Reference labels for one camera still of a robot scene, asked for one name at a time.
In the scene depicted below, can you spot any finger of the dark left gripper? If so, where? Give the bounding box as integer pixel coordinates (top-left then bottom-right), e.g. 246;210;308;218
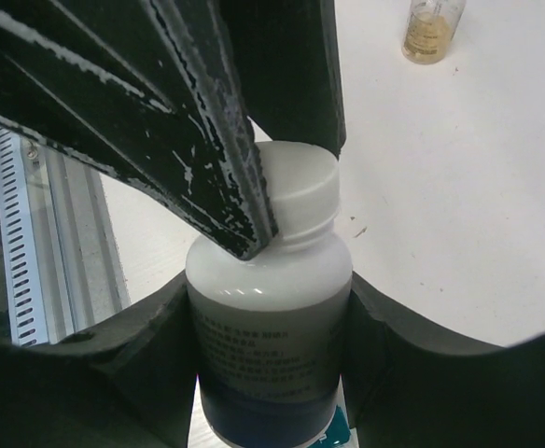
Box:
0;1;276;259
219;0;346;156

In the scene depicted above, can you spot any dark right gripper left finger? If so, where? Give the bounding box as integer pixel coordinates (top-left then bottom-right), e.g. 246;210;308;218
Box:
0;274;197;447

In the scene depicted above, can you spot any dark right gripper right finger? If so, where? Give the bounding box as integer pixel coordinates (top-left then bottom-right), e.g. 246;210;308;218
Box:
342;275;545;447

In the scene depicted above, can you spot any weekly pill organizer strip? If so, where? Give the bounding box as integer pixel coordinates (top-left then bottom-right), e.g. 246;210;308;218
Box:
317;385;359;448

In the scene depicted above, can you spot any white pill bottle blue label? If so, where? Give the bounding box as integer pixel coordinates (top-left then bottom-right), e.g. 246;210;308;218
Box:
185;226;352;447

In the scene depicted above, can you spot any clear glass jar gold lid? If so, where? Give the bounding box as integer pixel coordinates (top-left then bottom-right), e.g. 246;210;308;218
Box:
401;0;467;64

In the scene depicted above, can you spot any white slotted cable duct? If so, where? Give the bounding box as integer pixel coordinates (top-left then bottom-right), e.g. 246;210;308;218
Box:
0;126;49;347

